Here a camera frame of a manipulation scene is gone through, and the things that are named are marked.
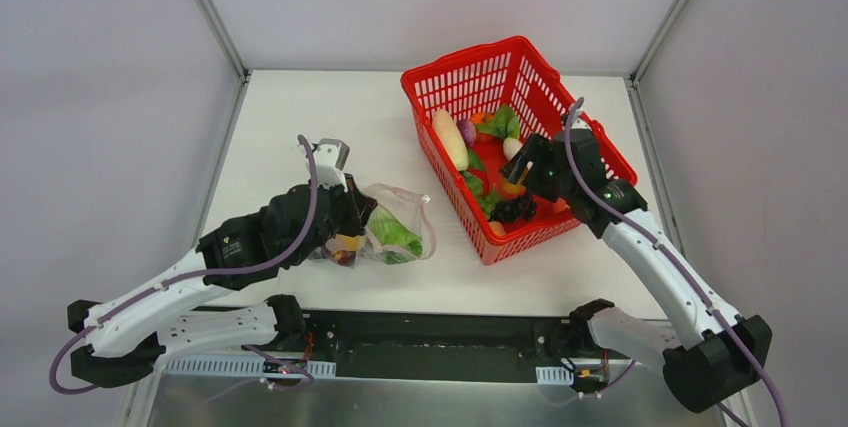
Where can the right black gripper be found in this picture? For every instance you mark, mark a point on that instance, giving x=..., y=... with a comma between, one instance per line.
x=530, y=163

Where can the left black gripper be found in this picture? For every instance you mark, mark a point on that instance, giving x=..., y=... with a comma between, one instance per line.
x=357, y=205

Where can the dark red apple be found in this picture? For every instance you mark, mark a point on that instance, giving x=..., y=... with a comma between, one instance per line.
x=344, y=258

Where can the clear pink-dotted zip bag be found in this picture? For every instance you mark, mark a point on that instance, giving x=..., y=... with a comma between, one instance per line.
x=408, y=207

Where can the green napa cabbage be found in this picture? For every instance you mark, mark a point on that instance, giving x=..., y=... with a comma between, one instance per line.
x=391, y=241

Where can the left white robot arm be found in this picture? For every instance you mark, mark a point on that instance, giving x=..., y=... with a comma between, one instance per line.
x=124, y=340

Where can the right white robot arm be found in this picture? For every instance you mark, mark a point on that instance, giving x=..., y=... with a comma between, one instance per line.
x=711, y=352

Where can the yellow lemon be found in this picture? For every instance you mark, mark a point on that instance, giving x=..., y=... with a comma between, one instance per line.
x=510, y=190

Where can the small white radish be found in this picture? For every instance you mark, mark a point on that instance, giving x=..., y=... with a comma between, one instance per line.
x=511, y=147

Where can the dark blue grape bunch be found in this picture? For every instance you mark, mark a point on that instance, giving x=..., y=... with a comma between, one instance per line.
x=510, y=211

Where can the green grape bunch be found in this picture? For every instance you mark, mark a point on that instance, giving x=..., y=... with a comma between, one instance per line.
x=488, y=203

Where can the pale peach fruit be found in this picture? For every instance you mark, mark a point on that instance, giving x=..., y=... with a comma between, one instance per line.
x=498, y=229

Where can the purple onion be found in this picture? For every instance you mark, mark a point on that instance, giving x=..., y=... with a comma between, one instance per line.
x=467, y=131

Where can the orange pumpkin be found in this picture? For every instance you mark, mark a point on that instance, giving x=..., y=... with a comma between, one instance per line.
x=479, y=121

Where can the long white radish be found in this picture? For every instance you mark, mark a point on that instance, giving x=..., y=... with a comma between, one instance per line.
x=449, y=135

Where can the red plastic basket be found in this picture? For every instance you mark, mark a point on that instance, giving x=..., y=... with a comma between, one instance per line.
x=464, y=105

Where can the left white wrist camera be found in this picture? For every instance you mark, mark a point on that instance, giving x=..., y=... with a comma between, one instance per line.
x=330, y=156

